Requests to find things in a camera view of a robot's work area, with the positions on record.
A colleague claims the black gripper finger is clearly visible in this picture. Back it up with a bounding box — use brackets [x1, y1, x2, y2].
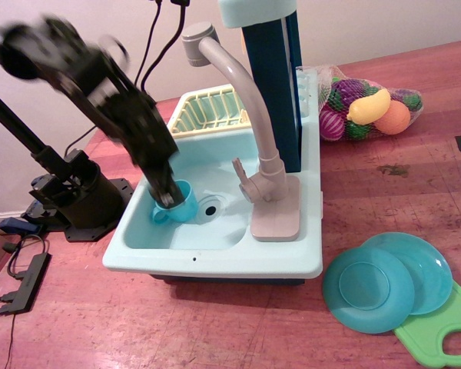
[142, 163, 185, 209]

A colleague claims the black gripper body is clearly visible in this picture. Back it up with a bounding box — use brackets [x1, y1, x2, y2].
[100, 90, 178, 173]

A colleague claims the teal plastic toy cup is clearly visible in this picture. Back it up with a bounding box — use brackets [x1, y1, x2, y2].
[151, 180, 198, 224]

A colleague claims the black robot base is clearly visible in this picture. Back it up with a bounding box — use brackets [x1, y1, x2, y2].
[22, 146, 134, 242]

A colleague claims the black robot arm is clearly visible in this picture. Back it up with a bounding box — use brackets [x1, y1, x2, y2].
[0, 18, 184, 208]

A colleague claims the light blue toy sink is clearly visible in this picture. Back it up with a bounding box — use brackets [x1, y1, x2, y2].
[101, 72, 323, 288]

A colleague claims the yellow dish rack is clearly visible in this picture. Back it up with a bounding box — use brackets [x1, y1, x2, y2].
[167, 84, 251, 138]

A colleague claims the grey toy faucet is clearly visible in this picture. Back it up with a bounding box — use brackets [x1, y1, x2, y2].
[181, 22, 301, 243]

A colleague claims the dark blue sink tower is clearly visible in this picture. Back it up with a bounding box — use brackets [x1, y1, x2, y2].
[217, 0, 303, 174]

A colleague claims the blue clamp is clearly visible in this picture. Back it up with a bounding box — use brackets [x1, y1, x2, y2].
[0, 218, 41, 235]

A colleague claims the black usb hub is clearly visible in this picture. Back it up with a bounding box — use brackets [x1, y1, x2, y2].
[0, 252, 51, 315]

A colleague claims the mesh bag of toy food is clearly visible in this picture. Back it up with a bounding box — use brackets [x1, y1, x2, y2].
[296, 65, 423, 141]

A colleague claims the yellow toy banana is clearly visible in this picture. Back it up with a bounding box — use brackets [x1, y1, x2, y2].
[347, 88, 391, 125]

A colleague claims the front teal plastic plate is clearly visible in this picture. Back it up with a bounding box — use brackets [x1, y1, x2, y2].
[323, 248, 415, 334]

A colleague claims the teal plastic plate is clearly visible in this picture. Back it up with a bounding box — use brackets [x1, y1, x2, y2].
[323, 248, 415, 334]
[361, 232, 453, 315]

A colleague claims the orange toy fruit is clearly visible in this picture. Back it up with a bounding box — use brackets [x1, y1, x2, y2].
[374, 101, 410, 135]

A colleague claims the rear teal plastic plate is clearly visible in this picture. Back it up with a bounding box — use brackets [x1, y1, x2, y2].
[361, 232, 453, 315]

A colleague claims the green plastic cutting board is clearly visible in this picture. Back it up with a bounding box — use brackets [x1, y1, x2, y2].
[393, 283, 461, 368]

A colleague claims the black hanging cable left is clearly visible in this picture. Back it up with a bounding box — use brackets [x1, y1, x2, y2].
[138, 0, 163, 84]

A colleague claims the black hanging cable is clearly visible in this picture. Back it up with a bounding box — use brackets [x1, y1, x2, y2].
[141, 0, 189, 91]
[138, 0, 163, 84]

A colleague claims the black hanging cable right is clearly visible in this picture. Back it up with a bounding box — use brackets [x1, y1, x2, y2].
[141, 0, 189, 91]

